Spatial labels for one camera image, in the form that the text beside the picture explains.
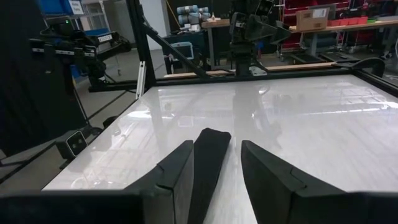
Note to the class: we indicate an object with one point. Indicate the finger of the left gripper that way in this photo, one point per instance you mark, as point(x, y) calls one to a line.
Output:
point(258, 28)
point(281, 33)

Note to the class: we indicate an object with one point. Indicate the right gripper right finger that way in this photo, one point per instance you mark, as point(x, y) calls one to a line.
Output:
point(267, 183)

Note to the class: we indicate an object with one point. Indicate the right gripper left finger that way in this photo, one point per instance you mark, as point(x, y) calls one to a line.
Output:
point(178, 174)

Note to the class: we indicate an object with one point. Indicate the black towel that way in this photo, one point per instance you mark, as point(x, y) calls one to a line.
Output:
point(208, 161)

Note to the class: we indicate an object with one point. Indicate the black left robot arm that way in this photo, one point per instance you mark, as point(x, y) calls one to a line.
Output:
point(245, 59)

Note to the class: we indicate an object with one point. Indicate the small wooden table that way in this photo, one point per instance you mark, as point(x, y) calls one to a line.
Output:
point(217, 23)

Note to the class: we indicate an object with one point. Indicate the cardboard box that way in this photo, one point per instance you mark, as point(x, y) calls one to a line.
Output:
point(311, 20)

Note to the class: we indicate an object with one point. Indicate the light wooden side board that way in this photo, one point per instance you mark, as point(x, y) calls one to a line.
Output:
point(295, 67)

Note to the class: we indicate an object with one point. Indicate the grey rolled mat bundle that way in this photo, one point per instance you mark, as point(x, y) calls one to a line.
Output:
point(189, 15)

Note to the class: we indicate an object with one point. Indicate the small screen device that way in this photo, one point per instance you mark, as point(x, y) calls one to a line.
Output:
point(183, 49)

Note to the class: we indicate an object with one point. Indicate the long wooden workbench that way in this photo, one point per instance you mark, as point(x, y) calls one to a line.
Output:
point(342, 28)

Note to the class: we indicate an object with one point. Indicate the red tray row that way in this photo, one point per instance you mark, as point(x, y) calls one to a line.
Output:
point(348, 21)

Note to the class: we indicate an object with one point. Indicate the red shelf unit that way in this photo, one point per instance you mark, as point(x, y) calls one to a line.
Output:
point(357, 4)

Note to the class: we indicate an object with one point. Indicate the green tray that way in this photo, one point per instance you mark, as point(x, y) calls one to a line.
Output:
point(372, 20)

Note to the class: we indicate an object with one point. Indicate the white aluminium extrusion piece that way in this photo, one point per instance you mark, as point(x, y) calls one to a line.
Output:
point(140, 79)

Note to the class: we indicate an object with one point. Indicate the white label card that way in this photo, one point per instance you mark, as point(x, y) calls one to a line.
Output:
point(76, 7)

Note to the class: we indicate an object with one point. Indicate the blue storage bin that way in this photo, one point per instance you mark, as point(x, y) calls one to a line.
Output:
point(53, 6)

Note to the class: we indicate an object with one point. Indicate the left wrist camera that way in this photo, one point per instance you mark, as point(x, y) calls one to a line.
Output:
point(264, 7)

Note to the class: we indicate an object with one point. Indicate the black curved corner bracket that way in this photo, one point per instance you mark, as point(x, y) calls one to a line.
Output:
point(370, 62)

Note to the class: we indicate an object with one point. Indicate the black metal table frame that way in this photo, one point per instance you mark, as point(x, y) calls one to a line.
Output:
point(143, 46)

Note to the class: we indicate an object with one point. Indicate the small grey camera box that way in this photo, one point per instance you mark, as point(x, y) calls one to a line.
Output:
point(74, 143)

